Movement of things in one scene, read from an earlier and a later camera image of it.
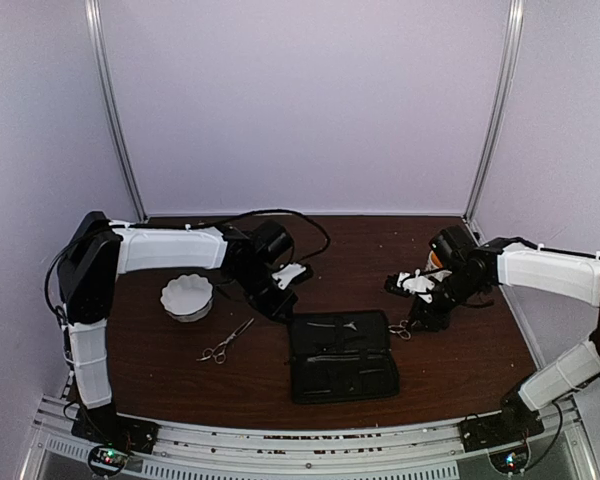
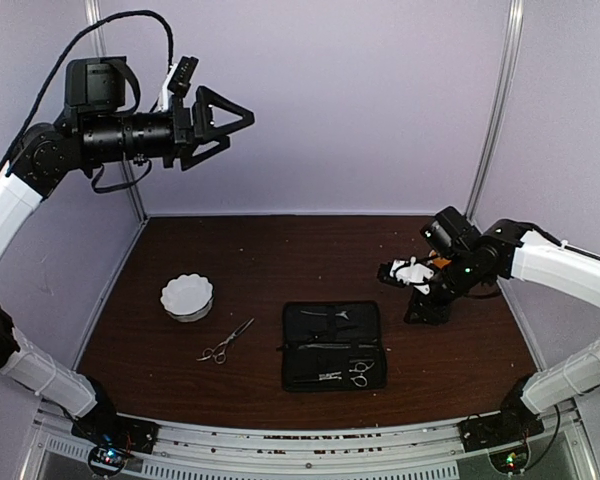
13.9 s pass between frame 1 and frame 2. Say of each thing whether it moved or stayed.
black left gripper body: moved
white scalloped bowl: stayed
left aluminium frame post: stayed
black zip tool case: moved
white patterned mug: stayed
